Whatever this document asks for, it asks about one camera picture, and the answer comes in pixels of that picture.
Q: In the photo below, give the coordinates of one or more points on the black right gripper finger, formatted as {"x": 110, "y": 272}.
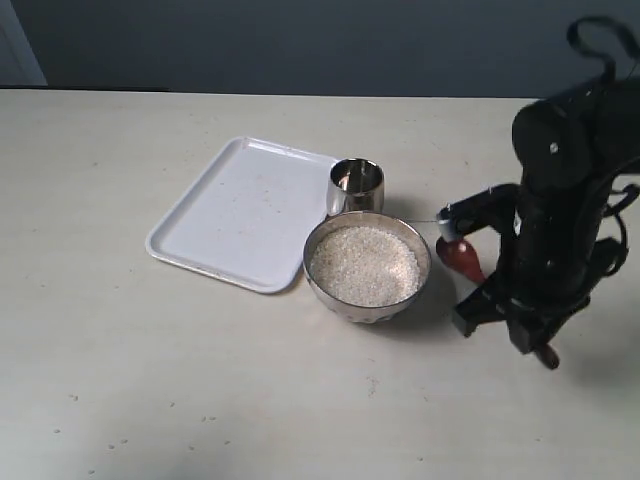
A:
{"x": 480, "y": 307}
{"x": 492, "y": 208}

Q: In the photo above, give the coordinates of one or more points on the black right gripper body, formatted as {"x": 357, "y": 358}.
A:
{"x": 559, "y": 257}

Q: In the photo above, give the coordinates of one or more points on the dark red wooden spoon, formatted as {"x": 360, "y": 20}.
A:
{"x": 461, "y": 257}

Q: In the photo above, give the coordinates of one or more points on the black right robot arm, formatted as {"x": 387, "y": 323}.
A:
{"x": 571, "y": 147}

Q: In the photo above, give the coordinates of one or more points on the large steel rice bowl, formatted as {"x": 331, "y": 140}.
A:
{"x": 398, "y": 227}

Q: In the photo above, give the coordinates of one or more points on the small steel cup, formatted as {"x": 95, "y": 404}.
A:
{"x": 355, "y": 184}

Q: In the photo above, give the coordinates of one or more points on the white rectangular plastic tray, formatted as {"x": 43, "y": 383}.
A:
{"x": 246, "y": 218}

